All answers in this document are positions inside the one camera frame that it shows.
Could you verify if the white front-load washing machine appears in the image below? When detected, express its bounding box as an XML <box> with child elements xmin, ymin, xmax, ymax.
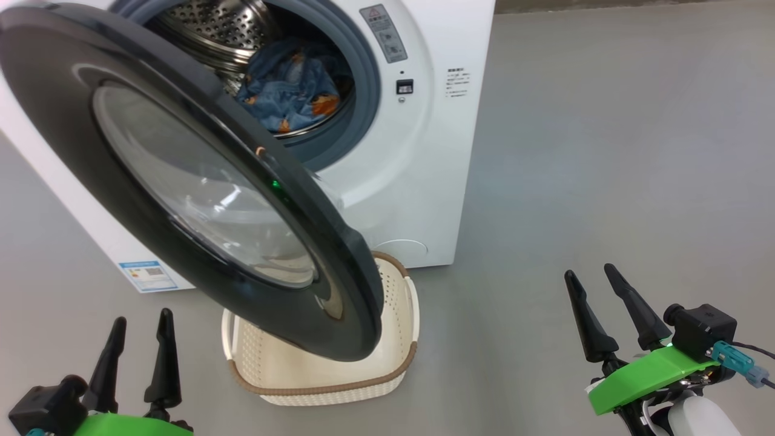
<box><xmin>0</xmin><ymin>0</ymin><xmax>496</xmax><ymax>294</ymax></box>

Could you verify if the round white filter cover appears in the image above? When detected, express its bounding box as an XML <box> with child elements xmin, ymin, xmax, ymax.
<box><xmin>372</xmin><ymin>239</ymin><xmax>428</xmax><ymax>267</ymax></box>

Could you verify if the right camera cable teal plug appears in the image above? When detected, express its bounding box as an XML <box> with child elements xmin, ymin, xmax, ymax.
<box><xmin>711</xmin><ymin>341</ymin><xmax>775</xmax><ymax>389</ymax></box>

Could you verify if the grey warning sticker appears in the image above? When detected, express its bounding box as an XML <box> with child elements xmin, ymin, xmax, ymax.
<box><xmin>360</xmin><ymin>4</ymin><xmax>408</xmax><ymax>64</ymax></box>

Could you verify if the black round glass washer door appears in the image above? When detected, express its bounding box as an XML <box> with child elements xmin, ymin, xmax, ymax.
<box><xmin>0</xmin><ymin>2</ymin><xmax>385</xmax><ymax>362</ymax></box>

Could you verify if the washing machine drum interior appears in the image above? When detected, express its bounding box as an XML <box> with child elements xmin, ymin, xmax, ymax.
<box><xmin>145</xmin><ymin>0</ymin><xmax>285</xmax><ymax>91</ymax></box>

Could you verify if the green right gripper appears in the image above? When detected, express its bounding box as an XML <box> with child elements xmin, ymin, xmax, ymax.
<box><xmin>564</xmin><ymin>263</ymin><xmax>733</xmax><ymax>436</ymax></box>

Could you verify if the cream perforated laundry basket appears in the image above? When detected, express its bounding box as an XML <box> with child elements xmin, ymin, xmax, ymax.
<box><xmin>222</xmin><ymin>251</ymin><xmax>420</xmax><ymax>406</ymax></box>

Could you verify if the blue energy label sticker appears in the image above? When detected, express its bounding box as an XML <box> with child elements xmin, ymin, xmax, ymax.
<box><xmin>119</xmin><ymin>260</ymin><xmax>178</xmax><ymax>294</ymax></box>

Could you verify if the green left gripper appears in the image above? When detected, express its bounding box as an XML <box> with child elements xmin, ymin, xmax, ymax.
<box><xmin>73</xmin><ymin>308</ymin><xmax>194</xmax><ymax>436</ymax></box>

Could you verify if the small printed text label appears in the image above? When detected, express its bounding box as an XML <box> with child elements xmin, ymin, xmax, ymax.
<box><xmin>446</xmin><ymin>67</ymin><xmax>470</xmax><ymax>99</ymax></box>

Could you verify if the blue cartoon print garment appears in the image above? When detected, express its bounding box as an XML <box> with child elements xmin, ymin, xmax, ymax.
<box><xmin>235</xmin><ymin>39</ymin><xmax>355</xmax><ymax>134</ymax></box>

